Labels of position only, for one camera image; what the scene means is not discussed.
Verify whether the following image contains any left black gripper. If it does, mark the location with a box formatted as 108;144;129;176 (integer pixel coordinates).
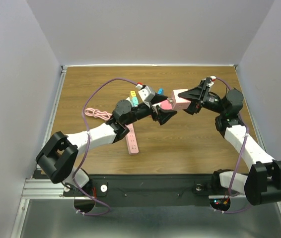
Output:
123;92;176;126

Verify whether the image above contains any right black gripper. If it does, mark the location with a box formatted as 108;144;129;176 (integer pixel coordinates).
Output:
174;80;226;115

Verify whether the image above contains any pink triangular power strip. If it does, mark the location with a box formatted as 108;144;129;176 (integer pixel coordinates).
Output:
160;100;172;110

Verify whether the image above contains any pink cube adapter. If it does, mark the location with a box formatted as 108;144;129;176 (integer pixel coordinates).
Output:
170;89;191;111

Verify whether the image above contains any pink long power strip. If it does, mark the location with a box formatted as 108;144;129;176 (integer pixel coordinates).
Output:
125;124;139;155

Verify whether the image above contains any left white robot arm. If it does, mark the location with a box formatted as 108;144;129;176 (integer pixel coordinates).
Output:
36;99;177;195

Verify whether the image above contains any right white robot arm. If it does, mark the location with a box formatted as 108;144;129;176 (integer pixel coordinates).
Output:
178;77;281;206

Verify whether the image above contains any blue plug adapter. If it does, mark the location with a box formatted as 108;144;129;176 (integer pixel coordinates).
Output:
157;88;164;95

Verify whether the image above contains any teal usb charger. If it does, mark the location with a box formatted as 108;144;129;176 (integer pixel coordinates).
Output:
131;97;139;107

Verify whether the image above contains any yellow usb charger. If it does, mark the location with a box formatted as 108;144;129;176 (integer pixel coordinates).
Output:
130;91;137;98

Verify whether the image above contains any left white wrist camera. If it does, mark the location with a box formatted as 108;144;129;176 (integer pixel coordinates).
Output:
136;84;156;103

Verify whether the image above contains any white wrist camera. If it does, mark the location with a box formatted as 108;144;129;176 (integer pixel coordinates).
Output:
204;76;216;88
136;84;156;103

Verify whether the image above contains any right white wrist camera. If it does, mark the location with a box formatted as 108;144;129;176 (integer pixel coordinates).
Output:
204;76;216;88

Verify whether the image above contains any pink coiled power cord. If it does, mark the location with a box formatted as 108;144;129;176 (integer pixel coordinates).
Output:
84;108;114;119

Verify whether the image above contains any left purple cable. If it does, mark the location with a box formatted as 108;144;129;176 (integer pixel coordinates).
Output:
66;78;141;217

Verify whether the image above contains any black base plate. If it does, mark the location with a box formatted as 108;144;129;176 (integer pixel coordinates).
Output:
63;174;227;208

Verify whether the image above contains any aluminium frame rail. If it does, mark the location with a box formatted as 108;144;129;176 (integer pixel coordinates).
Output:
21;65;68;199

